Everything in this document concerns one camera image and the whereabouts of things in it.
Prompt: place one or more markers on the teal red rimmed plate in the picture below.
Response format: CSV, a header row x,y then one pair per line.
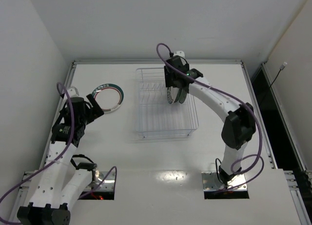
x,y
173,94
109,97

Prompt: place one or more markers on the green blue floral plate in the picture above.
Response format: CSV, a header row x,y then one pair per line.
x,y
182,95

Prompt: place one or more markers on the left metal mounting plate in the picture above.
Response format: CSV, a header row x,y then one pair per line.
x,y
104,182

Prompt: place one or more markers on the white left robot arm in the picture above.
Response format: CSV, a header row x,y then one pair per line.
x,y
53,200

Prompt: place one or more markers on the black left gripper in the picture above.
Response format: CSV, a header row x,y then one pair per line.
x,y
90,108

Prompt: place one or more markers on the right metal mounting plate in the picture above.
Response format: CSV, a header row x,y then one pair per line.
x,y
211,183

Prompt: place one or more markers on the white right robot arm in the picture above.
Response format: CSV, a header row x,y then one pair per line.
x,y
239,125

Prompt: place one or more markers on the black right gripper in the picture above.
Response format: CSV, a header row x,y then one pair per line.
x,y
174,82

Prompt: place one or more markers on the white wire dish rack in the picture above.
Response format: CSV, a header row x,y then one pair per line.
x,y
155,116

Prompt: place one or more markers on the metal mounting plate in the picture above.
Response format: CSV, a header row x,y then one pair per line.
x,y
211,183
104,182

